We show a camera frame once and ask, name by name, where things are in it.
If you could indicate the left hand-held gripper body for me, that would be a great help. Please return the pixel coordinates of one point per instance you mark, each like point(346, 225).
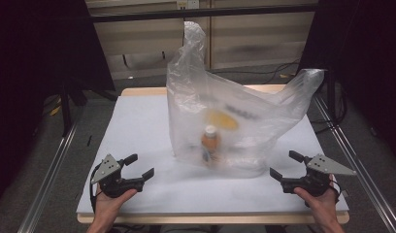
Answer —
point(106, 168)

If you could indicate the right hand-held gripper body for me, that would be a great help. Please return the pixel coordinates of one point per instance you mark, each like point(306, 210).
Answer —
point(319, 176)

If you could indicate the wooden table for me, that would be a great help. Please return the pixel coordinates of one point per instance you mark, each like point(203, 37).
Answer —
point(144, 91)

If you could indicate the white table mat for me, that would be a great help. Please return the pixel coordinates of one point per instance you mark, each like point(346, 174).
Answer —
point(141, 129)

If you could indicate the white wall socket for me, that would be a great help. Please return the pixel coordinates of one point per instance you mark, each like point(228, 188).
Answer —
point(187, 4)

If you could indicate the translucent plastic bag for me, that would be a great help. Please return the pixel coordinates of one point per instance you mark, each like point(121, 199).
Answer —
point(218, 103)

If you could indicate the person's left hand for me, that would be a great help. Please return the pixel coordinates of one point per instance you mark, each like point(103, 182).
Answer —
point(109, 207)

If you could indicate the black curtain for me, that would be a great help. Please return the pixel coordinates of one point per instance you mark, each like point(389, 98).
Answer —
point(367, 64)
point(31, 64)

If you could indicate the orange drink bottle white cap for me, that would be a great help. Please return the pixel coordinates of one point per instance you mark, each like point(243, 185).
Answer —
point(209, 144)

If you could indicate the black stand leg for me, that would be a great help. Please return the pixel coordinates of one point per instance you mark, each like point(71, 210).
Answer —
point(66, 110)
point(331, 97)

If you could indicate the person's right hand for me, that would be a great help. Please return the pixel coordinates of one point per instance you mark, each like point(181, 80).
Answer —
point(317, 205)

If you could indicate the metal floor rail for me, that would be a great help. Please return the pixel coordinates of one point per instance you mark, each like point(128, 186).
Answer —
point(47, 181)
point(364, 174)

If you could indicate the black horizontal bar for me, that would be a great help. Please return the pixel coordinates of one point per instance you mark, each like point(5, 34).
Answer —
point(199, 13)

